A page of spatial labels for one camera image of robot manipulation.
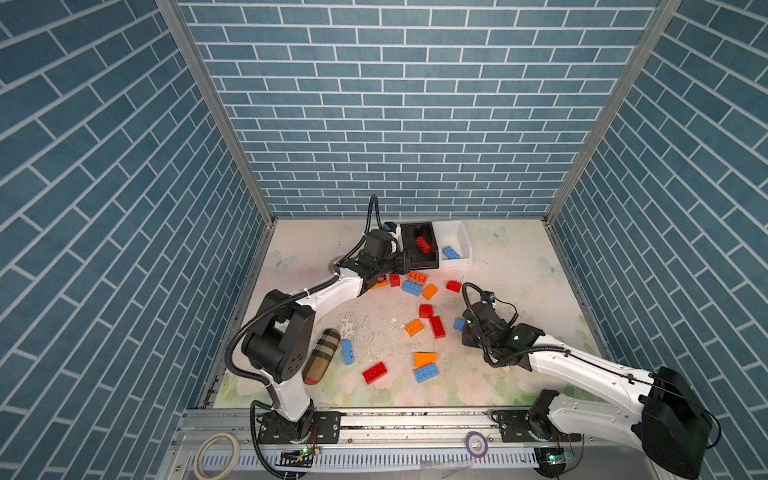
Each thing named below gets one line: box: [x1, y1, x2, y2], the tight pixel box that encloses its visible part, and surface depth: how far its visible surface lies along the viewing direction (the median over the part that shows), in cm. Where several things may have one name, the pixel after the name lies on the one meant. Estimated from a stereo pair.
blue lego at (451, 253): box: [442, 246, 461, 260], surface depth 110 cm
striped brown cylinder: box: [302, 328, 341, 385], surface depth 84 cm
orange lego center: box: [404, 319, 425, 337], surface depth 92 cm
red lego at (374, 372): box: [362, 361, 387, 385], surface depth 84 cm
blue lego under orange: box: [401, 280, 422, 297], surface depth 101 cm
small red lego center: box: [419, 304, 433, 319], surface depth 96 cm
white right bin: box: [432, 220, 473, 268], surface depth 111 cm
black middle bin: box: [400, 222, 439, 270], surface depth 111 cm
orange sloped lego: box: [413, 352, 438, 370], surface depth 86 cm
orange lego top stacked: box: [407, 270, 429, 285], surface depth 101 cm
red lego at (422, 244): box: [416, 236, 431, 251], surface depth 111 cm
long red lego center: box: [430, 316, 446, 339], surface depth 92 cm
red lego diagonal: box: [415, 236, 431, 255], surface depth 111 cm
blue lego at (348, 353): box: [342, 340, 355, 366], surface depth 86 cm
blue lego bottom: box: [413, 362, 440, 383], surface depth 84 cm
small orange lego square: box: [421, 284, 439, 301], surface depth 101 cm
